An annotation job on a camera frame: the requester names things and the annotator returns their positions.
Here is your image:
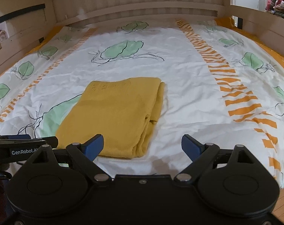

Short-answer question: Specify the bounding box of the beige wooden headboard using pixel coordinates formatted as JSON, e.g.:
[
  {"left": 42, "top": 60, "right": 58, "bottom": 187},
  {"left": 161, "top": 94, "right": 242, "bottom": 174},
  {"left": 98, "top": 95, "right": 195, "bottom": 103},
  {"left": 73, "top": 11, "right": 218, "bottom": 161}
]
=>
[{"left": 46, "top": 0, "right": 231, "bottom": 29}]

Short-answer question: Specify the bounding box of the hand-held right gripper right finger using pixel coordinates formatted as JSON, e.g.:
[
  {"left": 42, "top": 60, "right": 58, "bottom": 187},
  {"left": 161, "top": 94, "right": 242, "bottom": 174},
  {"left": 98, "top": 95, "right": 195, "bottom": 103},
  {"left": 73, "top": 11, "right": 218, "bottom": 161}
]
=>
[{"left": 174, "top": 134, "right": 260, "bottom": 183}]

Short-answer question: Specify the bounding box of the yellow knit garment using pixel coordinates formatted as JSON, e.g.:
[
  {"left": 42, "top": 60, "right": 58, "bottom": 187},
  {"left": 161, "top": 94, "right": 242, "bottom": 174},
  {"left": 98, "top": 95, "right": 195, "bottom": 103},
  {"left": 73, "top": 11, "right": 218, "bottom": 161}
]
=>
[{"left": 55, "top": 77, "right": 166, "bottom": 158}]

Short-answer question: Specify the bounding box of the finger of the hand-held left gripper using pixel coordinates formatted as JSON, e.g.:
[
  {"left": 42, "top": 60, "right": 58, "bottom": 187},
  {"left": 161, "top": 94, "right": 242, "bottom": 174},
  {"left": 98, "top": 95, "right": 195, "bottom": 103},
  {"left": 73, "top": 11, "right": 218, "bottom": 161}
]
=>
[
  {"left": 0, "top": 136, "right": 59, "bottom": 149},
  {"left": 0, "top": 134, "right": 31, "bottom": 141}
]

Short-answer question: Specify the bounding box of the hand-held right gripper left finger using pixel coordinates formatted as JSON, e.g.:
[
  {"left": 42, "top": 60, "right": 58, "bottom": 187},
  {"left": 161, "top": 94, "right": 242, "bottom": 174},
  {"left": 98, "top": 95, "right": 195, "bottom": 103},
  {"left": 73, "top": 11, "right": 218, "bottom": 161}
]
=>
[{"left": 25, "top": 134, "right": 112, "bottom": 183}]

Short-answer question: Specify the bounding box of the red patterned item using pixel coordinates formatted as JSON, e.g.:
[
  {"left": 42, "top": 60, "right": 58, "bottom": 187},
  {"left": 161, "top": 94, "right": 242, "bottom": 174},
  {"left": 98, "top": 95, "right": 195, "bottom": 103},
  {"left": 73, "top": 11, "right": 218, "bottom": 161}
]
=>
[{"left": 0, "top": 27, "right": 9, "bottom": 46}]

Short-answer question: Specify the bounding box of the beige wooden bed side panel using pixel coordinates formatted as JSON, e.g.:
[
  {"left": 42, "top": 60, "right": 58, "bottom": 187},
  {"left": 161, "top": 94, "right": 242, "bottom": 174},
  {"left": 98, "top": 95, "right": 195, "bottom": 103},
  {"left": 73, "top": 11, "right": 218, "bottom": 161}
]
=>
[
  {"left": 226, "top": 0, "right": 284, "bottom": 60},
  {"left": 0, "top": 0, "right": 57, "bottom": 81}
]

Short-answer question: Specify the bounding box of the pile of colourful clothes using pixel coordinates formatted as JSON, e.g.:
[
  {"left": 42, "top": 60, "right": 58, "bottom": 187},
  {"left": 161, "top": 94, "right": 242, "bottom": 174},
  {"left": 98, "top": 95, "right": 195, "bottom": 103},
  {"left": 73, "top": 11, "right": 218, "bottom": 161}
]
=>
[{"left": 262, "top": 0, "right": 284, "bottom": 18}]

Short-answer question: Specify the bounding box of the white leaf-print bedsheet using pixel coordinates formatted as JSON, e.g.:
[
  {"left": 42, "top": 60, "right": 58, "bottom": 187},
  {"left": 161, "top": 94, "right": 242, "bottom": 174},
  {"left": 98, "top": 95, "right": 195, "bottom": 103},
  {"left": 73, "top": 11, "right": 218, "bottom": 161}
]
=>
[{"left": 0, "top": 19, "right": 284, "bottom": 189}]

